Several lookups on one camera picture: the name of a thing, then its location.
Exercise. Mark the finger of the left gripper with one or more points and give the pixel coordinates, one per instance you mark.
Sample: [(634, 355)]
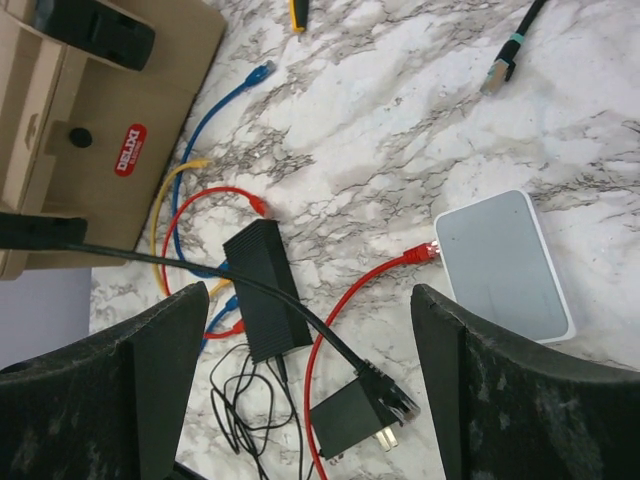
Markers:
[(28, 232)]

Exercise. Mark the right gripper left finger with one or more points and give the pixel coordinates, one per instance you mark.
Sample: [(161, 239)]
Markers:
[(110, 406)]

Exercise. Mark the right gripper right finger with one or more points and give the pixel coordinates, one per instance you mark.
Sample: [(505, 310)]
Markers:
[(506, 407)]

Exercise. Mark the white grey device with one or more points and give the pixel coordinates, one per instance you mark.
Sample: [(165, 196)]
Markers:
[(499, 267)]

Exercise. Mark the black power adapter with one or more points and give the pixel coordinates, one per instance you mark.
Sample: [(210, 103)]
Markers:
[(350, 416)]

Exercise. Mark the tan plastic toolbox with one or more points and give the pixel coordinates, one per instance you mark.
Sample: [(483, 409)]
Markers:
[(94, 96)]

